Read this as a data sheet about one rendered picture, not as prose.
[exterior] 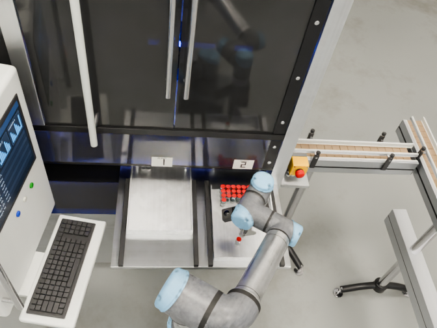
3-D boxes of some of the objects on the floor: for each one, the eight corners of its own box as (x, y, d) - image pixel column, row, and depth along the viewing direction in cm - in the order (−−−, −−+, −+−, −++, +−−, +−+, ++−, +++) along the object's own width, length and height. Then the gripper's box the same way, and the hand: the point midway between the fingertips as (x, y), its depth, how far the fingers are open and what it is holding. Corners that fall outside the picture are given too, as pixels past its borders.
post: (235, 259, 274) (367, -124, 111) (245, 259, 275) (390, -121, 112) (237, 269, 270) (374, -113, 107) (246, 269, 271) (398, -111, 108)
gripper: (270, 217, 155) (259, 245, 171) (266, 191, 161) (255, 221, 178) (246, 217, 153) (237, 245, 170) (243, 191, 160) (234, 220, 177)
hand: (239, 231), depth 173 cm, fingers closed
